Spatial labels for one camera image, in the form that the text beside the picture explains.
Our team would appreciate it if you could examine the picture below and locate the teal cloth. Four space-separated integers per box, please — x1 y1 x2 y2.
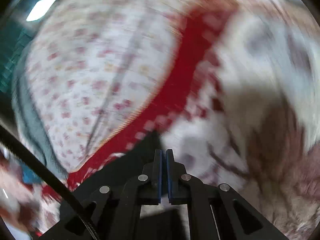
14 72 69 179

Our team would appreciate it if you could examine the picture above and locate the red and white printed blanket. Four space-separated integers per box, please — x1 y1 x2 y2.
0 0 320 240

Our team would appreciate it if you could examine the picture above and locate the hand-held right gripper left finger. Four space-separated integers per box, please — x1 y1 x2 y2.
37 149 163 240

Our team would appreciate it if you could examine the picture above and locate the white floral pillow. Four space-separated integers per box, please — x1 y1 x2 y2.
12 0 200 174

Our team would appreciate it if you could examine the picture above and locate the black cable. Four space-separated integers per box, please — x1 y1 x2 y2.
0 124 102 240

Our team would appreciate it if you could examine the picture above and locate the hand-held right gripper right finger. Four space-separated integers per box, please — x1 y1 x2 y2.
166 149 288 240

